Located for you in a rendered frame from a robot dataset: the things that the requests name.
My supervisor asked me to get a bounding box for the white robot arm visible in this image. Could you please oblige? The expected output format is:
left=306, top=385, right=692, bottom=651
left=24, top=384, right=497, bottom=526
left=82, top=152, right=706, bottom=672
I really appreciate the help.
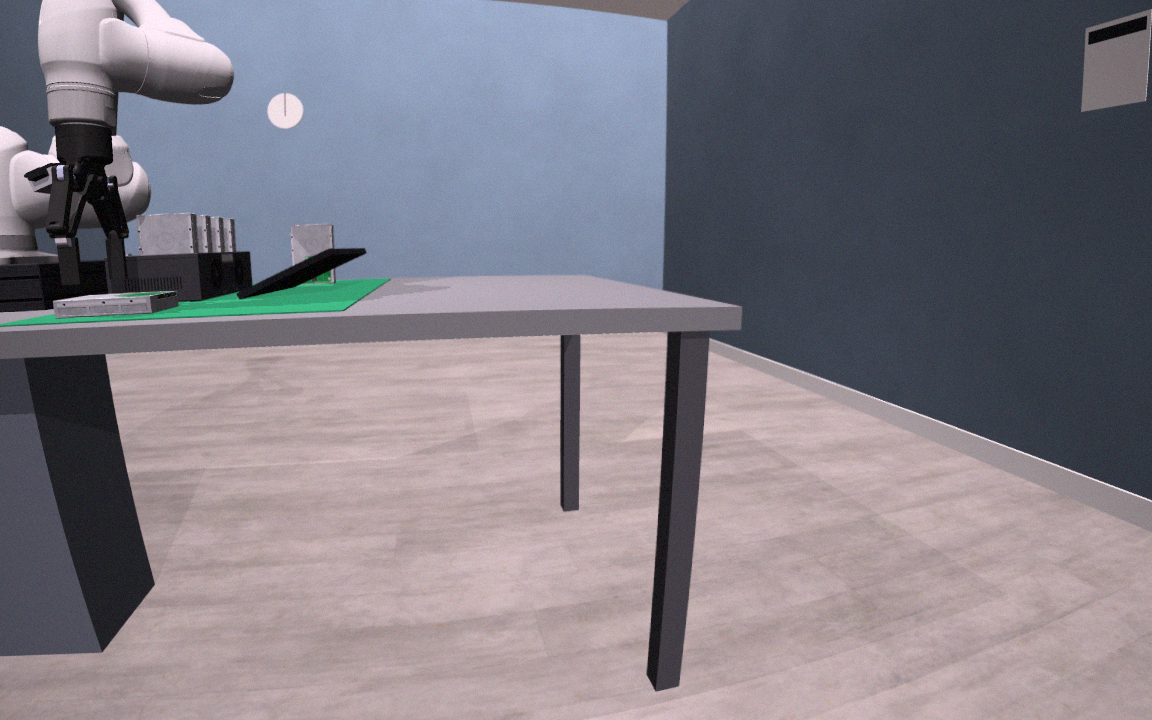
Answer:
left=0, top=0, right=234, bottom=265

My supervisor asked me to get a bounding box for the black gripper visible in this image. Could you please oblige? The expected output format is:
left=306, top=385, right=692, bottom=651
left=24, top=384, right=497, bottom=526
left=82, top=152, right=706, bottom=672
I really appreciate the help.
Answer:
left=46, top=124, right=129, bottom=285

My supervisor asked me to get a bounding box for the black-framed status screen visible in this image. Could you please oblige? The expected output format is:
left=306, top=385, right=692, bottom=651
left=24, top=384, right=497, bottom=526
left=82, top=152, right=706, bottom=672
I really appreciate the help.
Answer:
left=237, top=248, right=367, bottom=300

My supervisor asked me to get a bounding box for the green flat mat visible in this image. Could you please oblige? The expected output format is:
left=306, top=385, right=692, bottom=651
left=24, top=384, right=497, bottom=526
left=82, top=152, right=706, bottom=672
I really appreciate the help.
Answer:
left=0, top=279, right=391, bottom=327

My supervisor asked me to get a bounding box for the grey hard drive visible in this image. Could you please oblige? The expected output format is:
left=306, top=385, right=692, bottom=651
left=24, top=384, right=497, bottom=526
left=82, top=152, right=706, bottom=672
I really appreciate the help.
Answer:
left=211, top=217, right=225, bottom=252
left=196, top=215, right=213, bottom=253
left=290, top=223, right=336, bottom=285
left=53, top=291, right=179, bottom=318
left=223, top=218, right=236, bottom=252
left=136, top=213, right=199, bottom=255

